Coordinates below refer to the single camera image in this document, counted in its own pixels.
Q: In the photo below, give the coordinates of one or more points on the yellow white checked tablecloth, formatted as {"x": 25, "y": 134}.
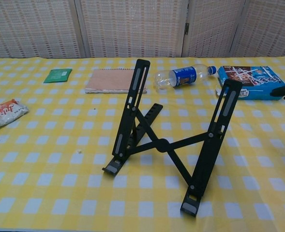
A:
{"x": 60, "y": 193}

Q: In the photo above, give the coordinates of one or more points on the blue snack box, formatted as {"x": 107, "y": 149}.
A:
{"x": 258, "y": 77}

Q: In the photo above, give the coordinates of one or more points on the clear bottle with blue label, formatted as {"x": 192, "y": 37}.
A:
{"x": 183, "y": 76}

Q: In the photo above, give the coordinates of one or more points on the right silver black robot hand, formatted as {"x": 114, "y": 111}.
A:
{"x": 281, "y": 91}

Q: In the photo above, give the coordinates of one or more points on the black folding laptop stand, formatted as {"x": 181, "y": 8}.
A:
{"x": 162, "y": 145}

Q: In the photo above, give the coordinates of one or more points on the woven folding screen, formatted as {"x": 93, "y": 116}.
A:
{"x": 132, "y": 24}

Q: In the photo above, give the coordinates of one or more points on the brass screen hinge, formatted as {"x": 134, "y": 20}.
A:
{"x": 187, "y": 28}

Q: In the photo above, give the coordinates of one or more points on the orange white snack bag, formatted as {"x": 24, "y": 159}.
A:
{"x": 4, "y": 113}

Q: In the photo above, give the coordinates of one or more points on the green flat packet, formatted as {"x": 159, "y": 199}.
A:
{"x": 57, "y": 75}

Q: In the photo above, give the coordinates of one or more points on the brown spiral notebook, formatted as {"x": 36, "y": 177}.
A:
{"x": 108, "y": 81}

